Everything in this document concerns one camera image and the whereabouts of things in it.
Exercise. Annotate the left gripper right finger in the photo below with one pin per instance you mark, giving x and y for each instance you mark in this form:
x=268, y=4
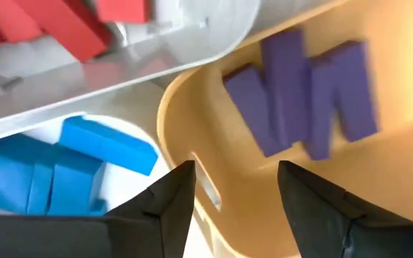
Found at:
x=314, y=215

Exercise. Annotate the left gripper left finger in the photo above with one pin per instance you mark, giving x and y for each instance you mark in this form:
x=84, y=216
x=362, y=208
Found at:
x=163, y=215

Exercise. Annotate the white plastic bin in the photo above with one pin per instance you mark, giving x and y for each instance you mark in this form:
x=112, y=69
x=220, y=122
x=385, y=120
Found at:
x=127, y=186

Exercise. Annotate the orange plastic bin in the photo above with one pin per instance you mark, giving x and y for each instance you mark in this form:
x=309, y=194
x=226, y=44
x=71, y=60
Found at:
x=389, y=161

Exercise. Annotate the purple block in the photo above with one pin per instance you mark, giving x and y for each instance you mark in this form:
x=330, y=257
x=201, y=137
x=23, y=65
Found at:
x=319, y=114
x=253, y=111
x=285, y=82
x=353, y=89

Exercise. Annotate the grey plastic bin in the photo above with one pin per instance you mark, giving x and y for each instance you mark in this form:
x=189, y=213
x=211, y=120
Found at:
x=84, y=82

